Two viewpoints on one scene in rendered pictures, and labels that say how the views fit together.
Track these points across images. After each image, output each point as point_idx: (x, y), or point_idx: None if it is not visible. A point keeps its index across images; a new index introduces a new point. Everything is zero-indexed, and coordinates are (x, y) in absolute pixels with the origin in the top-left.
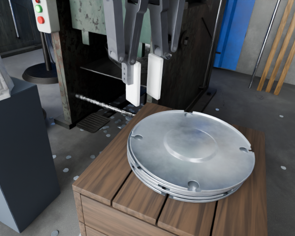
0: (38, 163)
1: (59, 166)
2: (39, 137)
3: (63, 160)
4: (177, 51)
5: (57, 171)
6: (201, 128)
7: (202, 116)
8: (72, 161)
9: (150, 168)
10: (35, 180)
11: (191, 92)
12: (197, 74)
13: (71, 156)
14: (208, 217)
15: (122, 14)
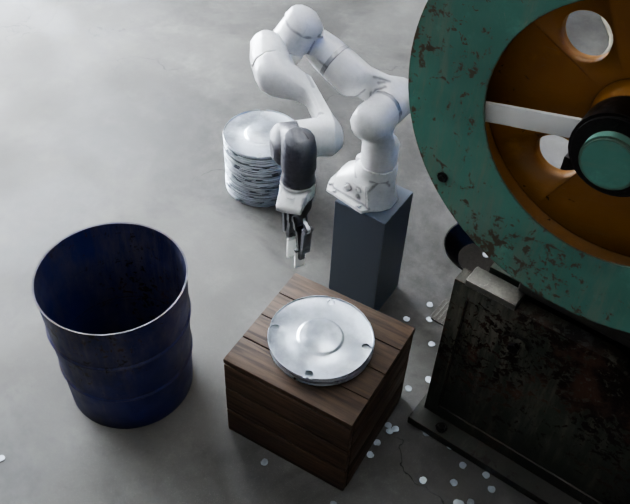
0: (362, 270)
1: (413, 312)
2: (371, 256)
3: (423, 315)
4: (497, 343)
5: (405, 311)
6: (342, 351)
7: (363, 358)
8: (421, 323)
9: (293, 305)
10: (355, 278)
11: (578, 468)
12: (608, 463)
13: (432, 322)
14: (258, 340)
15: (284, 215)
